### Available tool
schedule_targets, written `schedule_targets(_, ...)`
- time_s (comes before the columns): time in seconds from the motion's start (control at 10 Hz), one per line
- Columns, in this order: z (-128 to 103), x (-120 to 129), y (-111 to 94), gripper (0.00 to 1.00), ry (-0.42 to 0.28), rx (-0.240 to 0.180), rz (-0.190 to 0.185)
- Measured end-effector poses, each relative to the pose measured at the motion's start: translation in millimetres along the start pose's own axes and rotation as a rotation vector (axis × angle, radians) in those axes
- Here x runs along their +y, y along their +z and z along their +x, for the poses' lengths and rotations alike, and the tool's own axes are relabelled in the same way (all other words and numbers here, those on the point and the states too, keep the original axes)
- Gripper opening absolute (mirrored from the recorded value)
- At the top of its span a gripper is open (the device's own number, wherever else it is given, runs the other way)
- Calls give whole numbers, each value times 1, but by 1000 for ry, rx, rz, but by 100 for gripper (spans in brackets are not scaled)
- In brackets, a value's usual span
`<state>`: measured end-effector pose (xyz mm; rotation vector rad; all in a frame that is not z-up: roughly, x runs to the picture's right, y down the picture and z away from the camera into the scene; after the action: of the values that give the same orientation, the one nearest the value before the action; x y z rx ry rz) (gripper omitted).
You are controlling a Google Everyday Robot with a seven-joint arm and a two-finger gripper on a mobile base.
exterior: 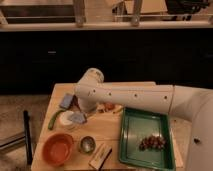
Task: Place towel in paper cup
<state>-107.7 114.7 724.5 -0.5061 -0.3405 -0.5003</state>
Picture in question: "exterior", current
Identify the light blue towel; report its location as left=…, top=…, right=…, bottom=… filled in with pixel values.
left=70, top=113, right=87, bottom=124

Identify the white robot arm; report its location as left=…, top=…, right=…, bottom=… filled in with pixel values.
left=74, top=68, right=213, bottom=171

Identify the white paper cup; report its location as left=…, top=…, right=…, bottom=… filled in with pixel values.
left=59, top=111, right=75, bottom=129

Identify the dark red bowl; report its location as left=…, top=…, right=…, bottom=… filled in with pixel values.
left=72, top=95, right=79, bottom=108

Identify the blue sponge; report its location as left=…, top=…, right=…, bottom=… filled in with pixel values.
left=59, top=93, right=73, bottom=109

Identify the wooden table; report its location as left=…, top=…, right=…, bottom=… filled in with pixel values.
left=30, top=81, right=184, bottom=171

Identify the small metal bowl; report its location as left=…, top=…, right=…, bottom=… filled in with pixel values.
left=80, top=136, right=96, bottom=154

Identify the green cucumber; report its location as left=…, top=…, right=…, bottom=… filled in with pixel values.
left=48, top=109, right=64, bottom=130

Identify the green plastic tray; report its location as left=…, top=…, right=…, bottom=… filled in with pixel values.
left=119, top=108, right=176, bottom=171

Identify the wooden block with black strip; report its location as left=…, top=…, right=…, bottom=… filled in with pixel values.
left=89, top=143, right=112, bottom=170

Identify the bunch of dark grapes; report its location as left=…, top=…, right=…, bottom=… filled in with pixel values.
left=139, top=135, right=166, bottom=151

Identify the orange plastic bowl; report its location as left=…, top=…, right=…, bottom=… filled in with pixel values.
left=42, top=133, right=74, bottom=167

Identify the black chair frame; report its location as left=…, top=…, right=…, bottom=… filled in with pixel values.
left=0, top=110, right=33, bottom=165

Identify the metal window rail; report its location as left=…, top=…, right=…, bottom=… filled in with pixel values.
left=0, top=0, right=213, bottom=31

